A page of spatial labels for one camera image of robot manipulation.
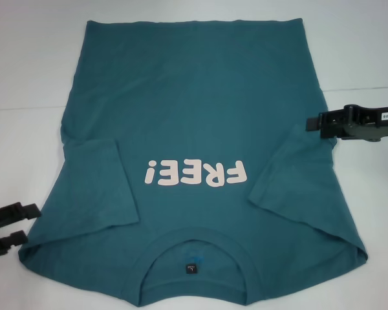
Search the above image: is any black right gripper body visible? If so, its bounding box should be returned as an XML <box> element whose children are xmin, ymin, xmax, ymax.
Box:
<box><xmin>319</xmin><ymin>103</ymin><xmax>388</xmax><ymax>143</ymax></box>

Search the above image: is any teal t-shirt with FREE print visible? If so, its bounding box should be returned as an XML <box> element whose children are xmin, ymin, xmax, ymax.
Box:
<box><xmin>17</xmin><ymin>18</ymin><xmax>369</xmax><ymax>307</ymax></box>

